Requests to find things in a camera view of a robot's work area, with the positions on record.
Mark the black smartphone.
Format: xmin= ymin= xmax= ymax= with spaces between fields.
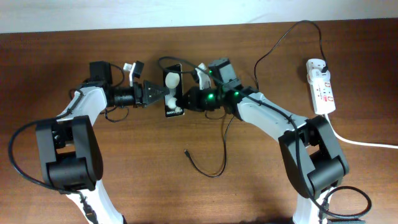
xmin=163 ymin=63 xmax=185 ymax=118

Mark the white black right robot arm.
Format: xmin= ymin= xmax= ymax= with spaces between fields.
xmin=183 ymin=58 xmax=352 ymax=223

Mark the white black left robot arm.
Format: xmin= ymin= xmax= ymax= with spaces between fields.
xmin=35 ymin=61 xmax=169 ymax=223

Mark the white USB charger plug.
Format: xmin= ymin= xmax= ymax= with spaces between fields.
xmin=306 ymin=58 xmax=330 ymax=85

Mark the white power strip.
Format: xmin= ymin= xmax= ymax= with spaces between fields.
xmin=310 ymin=82 xmax=336 ymax=115

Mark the white power strip cord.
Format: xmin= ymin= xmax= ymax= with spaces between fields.
xmin=323 ymin=113 xmax=398 ymax=150

